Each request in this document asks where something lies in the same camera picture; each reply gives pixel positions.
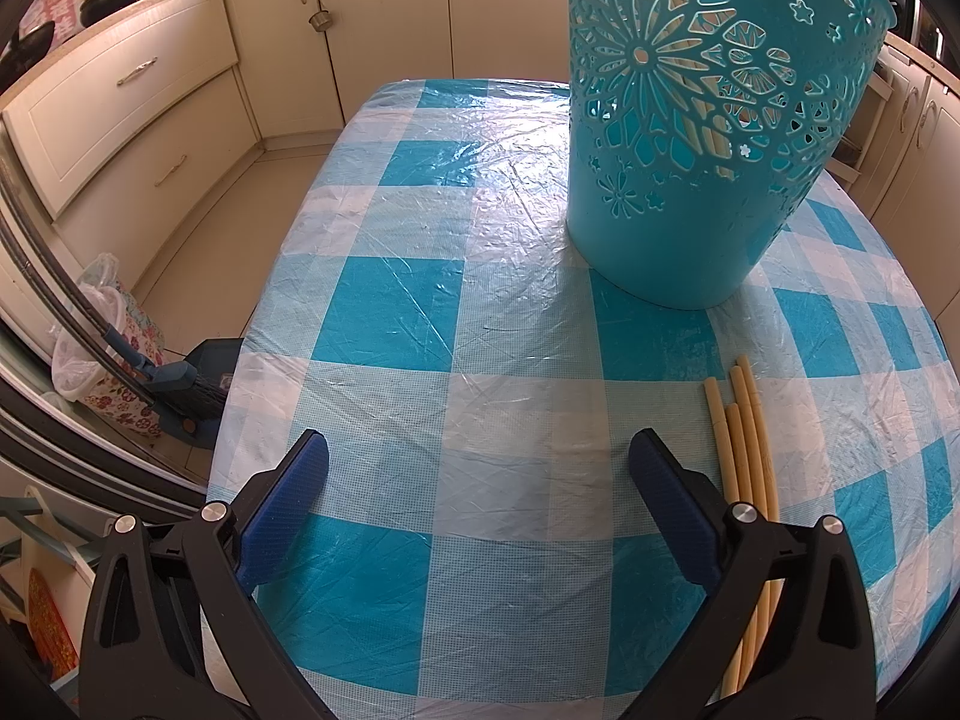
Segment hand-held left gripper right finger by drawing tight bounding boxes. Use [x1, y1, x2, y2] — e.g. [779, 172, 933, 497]
[619, 427, 878, 720]

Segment cream kitchen base cabinets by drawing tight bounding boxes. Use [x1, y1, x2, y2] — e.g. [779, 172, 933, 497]
[0, 0, 960, 301]

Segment wide cream drawer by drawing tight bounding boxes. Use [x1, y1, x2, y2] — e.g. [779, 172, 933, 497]
[4, 0, 241, 166]
[45, 64, 263, 293]

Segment white trolley cart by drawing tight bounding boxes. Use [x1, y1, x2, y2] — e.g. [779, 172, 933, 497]
[825, 52, 897, 185]

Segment red orange patterned panel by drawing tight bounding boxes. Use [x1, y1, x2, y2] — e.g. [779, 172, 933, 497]
[27, 567, 81, 685]

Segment teal metal frame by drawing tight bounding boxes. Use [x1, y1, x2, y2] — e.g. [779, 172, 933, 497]
[0, 491, 100, 616]

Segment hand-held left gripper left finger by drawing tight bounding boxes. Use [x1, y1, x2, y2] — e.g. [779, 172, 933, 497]
[79, 429, 338, 720]

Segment black wok with short handle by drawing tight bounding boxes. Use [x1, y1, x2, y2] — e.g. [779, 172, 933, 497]
[0, 21, 58, 85]

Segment pale bamboo chopstick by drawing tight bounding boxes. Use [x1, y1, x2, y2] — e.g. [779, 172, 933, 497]
[701, 381, 751, 717]
[736, 355, 787, 661]
[721, 403, 762, 713]
[727, 364, 777, 691]

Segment blue dustpan with broom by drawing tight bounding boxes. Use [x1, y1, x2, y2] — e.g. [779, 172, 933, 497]
[103, 322, 245, 452]

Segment metal storage shelf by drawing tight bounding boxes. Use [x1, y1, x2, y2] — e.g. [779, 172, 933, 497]
[862, 0, 950, 65]

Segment teal perforated plastic basket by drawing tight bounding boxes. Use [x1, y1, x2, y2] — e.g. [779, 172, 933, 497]
[564, 0, 897, 310]

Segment blue white checked tablecloth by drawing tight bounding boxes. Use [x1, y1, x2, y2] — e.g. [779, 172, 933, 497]
[208, 77, 950, 720]

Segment sliding glass door frame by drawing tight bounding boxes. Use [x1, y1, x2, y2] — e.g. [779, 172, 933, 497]
[0, 127, 212, 518]

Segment floral waste bin with bag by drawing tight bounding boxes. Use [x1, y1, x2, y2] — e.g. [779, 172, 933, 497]
[51, 253, 166, 440]

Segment bundle of chopsticks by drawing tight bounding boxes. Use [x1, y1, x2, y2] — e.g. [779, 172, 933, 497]
[652, 30, 751, 173]

